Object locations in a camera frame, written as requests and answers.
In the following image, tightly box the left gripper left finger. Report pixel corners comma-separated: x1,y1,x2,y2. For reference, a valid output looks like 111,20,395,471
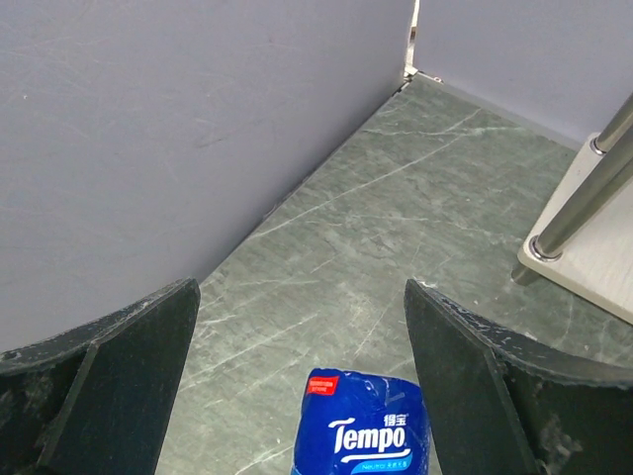
1,278,201,474

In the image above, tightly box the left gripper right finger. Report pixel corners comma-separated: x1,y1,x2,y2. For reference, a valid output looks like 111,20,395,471
404,279,632,474

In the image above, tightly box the white two-tier shelf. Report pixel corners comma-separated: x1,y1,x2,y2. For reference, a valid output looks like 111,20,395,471
511,98,632,324

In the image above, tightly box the blue Tempo wrapped roll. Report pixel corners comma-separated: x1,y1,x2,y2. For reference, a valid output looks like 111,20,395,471
291,368,430,475

